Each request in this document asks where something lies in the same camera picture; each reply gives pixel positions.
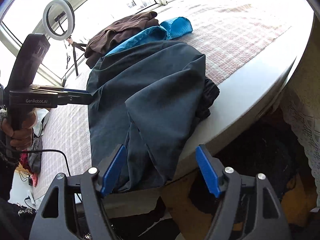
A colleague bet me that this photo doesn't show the dark slate track pants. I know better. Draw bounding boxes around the dark slate track pants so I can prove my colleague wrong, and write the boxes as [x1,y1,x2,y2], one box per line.
[87,41,220,192]

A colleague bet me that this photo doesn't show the person's left hand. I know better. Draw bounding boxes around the person's left hand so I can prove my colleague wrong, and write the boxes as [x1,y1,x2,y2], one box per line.
[1,109,37,150]

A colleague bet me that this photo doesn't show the white denim garment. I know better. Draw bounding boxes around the white denim garment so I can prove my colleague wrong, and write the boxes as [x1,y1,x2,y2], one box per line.
[33,108,50,137]

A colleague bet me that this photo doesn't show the grey hooded garment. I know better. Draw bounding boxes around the grey hooded garment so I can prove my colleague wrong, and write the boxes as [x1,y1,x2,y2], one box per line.
[28,137,43,174]

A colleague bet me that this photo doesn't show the dark red garment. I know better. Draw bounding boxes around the dark red garment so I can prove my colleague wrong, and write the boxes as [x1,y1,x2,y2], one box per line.
[20,153,38,187]

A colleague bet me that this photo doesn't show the brown folded garment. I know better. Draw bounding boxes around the brown folded garment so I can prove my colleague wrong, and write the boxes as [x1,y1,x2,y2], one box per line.
[85,11,159,69]

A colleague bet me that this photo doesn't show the black tweed-trim sweater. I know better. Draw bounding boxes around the black tweed-trim sweater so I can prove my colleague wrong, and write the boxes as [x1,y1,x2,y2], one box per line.
[0,109,38,240]

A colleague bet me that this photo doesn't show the white lace cloth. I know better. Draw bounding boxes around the white lace cloth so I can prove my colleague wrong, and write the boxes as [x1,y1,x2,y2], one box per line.
[280,17,319,194]

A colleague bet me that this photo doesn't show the pink plaid table cloth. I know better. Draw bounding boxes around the pink plaid table cloth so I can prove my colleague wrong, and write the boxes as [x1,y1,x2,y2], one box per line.
[33,0,291,199]

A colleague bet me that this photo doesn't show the blue folded garment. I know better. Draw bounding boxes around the blue folded garment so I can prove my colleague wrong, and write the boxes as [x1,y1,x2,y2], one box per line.
[106,17,193,55]

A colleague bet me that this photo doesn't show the white ring light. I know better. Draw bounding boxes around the white ring light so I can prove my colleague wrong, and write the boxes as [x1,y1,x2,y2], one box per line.
[42,0,75,41]

